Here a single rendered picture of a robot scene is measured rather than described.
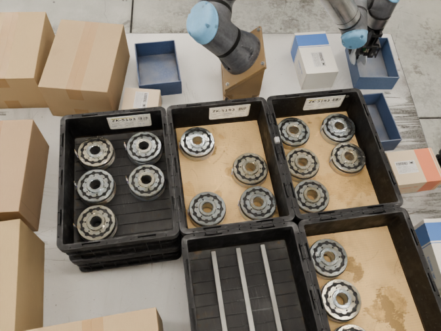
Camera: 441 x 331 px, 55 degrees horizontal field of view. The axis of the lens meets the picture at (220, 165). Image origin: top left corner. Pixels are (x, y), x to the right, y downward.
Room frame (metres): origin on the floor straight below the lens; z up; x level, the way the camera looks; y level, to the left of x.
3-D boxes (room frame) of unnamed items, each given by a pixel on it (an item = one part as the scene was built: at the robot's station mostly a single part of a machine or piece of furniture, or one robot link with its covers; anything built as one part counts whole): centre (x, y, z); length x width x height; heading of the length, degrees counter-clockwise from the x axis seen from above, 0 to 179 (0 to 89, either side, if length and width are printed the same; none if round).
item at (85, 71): (0.95, 0.49, 0.78); 0.30 x 0.22 x 0.16; 1
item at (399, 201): (0.64, -0.31, 0.92); 0.40 x 0.30 x 0.02; 14
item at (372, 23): (1.13, -0.47, 0.97); 0.08 x 0.08 x 0.05
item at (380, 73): (1.16, -0.53, 0.74); 0.20 x 0.15 x 0.07; 7
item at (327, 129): (0.76, -0.36, 0.86); 0.10 x 0.10 x 0.01
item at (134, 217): (0.50, 0.28, 0.87); 0.40 x 0.30 x 0.11; 14
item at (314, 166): (0.62, -0.24, 0.86); 0.10 x 0.10 x 0.01
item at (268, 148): (0.57, -0.02, 0.87); 0.40 x 0.30 x 0.11; 14
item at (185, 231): (0.57, -0.02, 0.92); 0.40 x 0.30 x 0.02; 14
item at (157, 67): (1.03, 0.26, 0.74); 0.20 x 0.15 x 0.07; 15
